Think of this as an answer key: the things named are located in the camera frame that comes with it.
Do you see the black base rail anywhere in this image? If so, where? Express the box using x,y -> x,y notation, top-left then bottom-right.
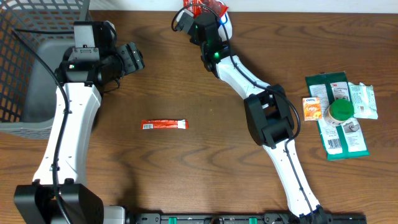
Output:
131,213 -> 368,224

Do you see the green-lid seasoning jar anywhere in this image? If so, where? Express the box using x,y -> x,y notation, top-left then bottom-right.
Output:
323,98 -> 354,126

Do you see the red snack bag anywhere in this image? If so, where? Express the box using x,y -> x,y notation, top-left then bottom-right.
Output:
183,0 -> 228,17

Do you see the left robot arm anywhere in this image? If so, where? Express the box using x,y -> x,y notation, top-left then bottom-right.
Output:
14,42 -> 145,223

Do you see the small orange packet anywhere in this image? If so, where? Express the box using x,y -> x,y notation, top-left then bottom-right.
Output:
302,97 -> 323,121

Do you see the white barcode scanner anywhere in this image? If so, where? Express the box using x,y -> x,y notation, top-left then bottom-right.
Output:
218,12 -> 233,41

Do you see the green 3M product package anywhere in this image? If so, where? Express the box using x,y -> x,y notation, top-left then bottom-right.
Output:
305,72 -> 370,161

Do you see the teal tissue packet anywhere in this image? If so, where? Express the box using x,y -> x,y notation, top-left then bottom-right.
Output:
348,82 -> 378,119

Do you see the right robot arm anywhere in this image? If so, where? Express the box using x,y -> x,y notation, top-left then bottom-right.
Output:
177,12 -> 333,223

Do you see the grey plastic mesh basket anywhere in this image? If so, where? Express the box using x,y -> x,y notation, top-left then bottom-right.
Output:
1,0 -> 91,139

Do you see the red stick packet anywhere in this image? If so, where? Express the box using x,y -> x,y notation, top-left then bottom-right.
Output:
141,119 -> 189,129

